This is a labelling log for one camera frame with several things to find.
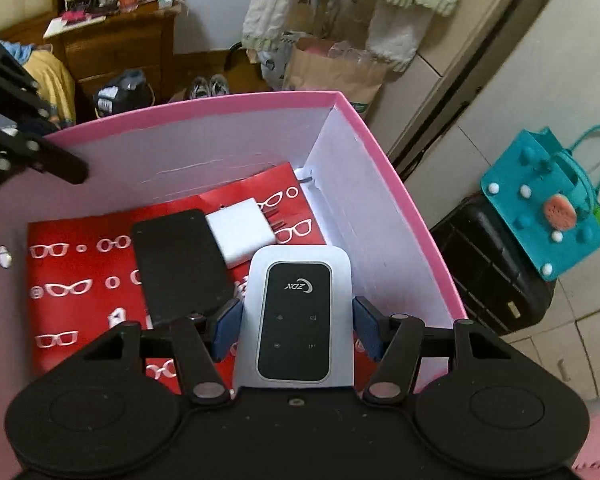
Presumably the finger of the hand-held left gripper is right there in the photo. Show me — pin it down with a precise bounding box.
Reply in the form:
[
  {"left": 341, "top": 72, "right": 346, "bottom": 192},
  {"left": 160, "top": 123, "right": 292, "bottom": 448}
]
[
  {"left": 0, "top": 27, "right": 54, "bottom": 122},
  {"left": 0, "top": 120, "right": 90, "bottom": 194}
]

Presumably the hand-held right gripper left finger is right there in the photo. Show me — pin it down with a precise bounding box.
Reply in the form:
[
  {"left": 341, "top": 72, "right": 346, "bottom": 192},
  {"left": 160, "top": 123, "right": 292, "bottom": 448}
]
[{"left": 82, "top": 297, "right": 245, "bottom": 407}]

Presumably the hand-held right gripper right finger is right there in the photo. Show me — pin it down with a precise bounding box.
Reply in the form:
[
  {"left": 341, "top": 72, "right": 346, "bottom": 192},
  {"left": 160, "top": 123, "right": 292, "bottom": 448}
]
[{"left": 352, "top": 295, "right": 514, "bottom": 407}]

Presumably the white tray with keys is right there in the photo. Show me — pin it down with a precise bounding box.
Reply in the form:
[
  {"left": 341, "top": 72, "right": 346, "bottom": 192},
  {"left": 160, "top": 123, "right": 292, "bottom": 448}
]
[{"left": 231, "top": 246, "right": 355, "bottom": 389}]

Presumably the pink cardboard box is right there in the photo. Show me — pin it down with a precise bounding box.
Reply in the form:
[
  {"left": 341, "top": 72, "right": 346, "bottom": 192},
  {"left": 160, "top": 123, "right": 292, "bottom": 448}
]
[{"left": 0, "top": 91, "right": 469, "bottom": 480}]

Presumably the yellow blanket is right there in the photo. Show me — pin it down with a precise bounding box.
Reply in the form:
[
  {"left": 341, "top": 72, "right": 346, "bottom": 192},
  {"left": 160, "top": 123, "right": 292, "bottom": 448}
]
[{"left": 22, "top": 50, "right": 76, "bottom": 128}]

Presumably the black smartphone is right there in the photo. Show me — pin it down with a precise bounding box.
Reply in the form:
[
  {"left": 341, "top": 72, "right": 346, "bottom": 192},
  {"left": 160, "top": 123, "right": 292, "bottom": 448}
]
[{"left": 130, "top": 208, "right": 235, "bottom": 328}]

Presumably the white notebook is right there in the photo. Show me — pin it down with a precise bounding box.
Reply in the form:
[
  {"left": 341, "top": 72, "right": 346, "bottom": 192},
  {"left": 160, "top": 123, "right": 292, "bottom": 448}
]
[{"left": 44, "top": 16, "right": 106, "bottom": 38}]

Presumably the dark package white label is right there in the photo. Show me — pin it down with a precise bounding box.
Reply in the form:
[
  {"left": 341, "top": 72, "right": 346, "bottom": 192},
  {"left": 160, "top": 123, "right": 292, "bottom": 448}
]
[{"left": 94, "top": 69, "right": 148, "bottom": 121}]

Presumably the white charger plug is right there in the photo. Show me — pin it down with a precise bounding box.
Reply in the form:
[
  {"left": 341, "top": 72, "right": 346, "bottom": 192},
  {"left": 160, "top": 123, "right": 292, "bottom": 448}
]
[{"left": 205, "top": 198, "right": 287, "bottom": 268}]

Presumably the red glasses-print box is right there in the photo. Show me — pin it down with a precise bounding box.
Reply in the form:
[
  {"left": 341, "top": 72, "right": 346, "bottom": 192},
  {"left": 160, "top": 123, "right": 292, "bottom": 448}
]
[{"left": 26, "top": 162, "right": 381, "bottom": 396}]

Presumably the wooden nightstand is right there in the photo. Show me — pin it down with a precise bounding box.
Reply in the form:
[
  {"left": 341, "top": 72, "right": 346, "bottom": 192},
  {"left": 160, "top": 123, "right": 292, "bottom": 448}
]
[{"left": 44, "top": 7, "right": 178, "bottom": 111}]

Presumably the black suitcase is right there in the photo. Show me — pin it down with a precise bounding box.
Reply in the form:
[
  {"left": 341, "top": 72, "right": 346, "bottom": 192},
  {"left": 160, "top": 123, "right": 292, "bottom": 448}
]
[{"left": 430, "top": 194, "right": 555, "bottom": 336}]

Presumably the teal felt handbag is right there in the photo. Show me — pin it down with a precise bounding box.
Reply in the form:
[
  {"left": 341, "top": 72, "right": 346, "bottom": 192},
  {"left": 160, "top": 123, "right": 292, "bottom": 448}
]
[{"left": 480, "top": 124, "right": 600, "bottom": 281}]

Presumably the white green plastic bag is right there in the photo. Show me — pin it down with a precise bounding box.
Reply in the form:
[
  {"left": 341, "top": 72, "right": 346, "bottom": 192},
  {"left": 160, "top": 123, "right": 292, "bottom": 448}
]
[{"left": 257, "top": 35, "right": 301, "bottom": 91}]

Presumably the brown paper bag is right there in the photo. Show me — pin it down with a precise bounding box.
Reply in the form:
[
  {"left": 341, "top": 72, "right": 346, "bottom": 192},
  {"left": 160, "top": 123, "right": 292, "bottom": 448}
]
[{"left": 282, "top": 37, "right": 388, "bottom": 111}]

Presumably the cream knit garment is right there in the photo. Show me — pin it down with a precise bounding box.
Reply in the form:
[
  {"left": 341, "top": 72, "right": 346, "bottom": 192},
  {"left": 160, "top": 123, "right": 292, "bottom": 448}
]
[{"left": 242, "top": 0, "right": 431, "bottom": 72}]

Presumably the beige wardrobe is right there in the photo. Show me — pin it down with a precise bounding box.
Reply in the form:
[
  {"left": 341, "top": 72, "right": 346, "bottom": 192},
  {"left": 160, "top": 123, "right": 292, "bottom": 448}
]
[{"left": 370, "top": 0, "right": 600, "bottom": 401}]

